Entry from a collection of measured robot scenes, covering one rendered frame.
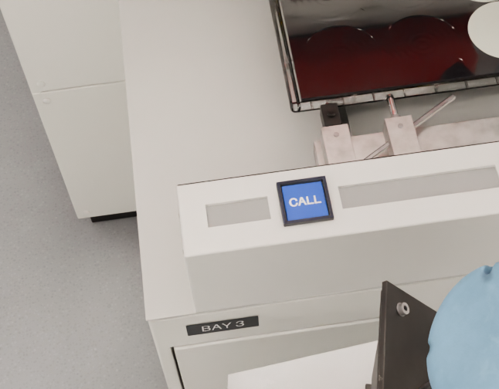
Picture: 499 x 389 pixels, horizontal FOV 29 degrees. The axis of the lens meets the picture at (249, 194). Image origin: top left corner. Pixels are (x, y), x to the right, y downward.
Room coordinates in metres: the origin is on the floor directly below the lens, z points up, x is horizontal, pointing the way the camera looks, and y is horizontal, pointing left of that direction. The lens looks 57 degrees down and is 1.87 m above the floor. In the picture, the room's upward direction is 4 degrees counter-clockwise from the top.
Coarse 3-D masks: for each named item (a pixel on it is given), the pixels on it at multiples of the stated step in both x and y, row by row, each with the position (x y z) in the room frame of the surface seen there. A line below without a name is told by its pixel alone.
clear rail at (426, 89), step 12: (432, 84) 0.77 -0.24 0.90; (444, 84) 0.76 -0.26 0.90; (456, 84) 0.76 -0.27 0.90; (468, 84) 0.76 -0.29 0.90; (480, 84) 0.76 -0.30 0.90; (492, 84) 0.76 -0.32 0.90; (336, 96) 0.76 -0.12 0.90; (348, 96) 0.76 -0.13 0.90; (360, 96) 0.75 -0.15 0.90; (372, 96) 0.75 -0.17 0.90; (384, 96) 0.75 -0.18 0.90; (396, 96) 0.75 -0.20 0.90; (408, 96) 0.75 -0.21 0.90; (300, 108) 0.75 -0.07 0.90; (312, 108) 0.75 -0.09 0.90
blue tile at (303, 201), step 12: (288, 192) 0.58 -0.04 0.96; (300, 192) 0.58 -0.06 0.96; (312, 192) 0.58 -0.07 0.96; (288, 204) 0.57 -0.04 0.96; (300, 204) 0.56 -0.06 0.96; (312, 204) 0.56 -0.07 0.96; (324, 204) 0.56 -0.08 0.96; (288, 216) 0.55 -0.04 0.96; (300, 216) 0.55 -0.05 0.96; (312, 216) 0.55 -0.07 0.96
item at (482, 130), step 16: (416, 128) 0.71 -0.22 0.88; (432, 128) 0.71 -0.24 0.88; (448, 128) 0.71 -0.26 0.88; (464, 128) 0.71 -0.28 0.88; (480, 128) 0.71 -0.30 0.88; (496, 128) 0.71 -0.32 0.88; (320, 144) 0.70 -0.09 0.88; (352, 144) 0.70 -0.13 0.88; (368, 144) 0.70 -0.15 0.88; (432, 144) 0.69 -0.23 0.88; (448, 144) 0.69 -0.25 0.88; (464, 144) 0.68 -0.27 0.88; (320, 160) 0.68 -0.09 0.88
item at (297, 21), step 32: (288, 0) 0.93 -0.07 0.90; (320, 0) 0.93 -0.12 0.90; (352, 0) 0.92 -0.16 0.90; (384, 0) 0.92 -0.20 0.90; (416, 0) 0.91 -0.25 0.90; (448, 0) 0.91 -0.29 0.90; (288, 32) 0.87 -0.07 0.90; (320, 32) 0.87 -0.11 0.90; (352, 32) 0.87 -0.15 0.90; (384, 32) 0.86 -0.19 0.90; (416, 32) 0.86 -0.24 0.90; (448, 32) 0.85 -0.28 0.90; (320, 64) 0.82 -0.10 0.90; (352, 64) 0.81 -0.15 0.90; (384, 64) 0.81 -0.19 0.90; (416, 64) 0.80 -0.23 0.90; (448, 64) 0.80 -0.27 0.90; (480, 64) 0.79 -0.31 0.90; (320, 96) 0.76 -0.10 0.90
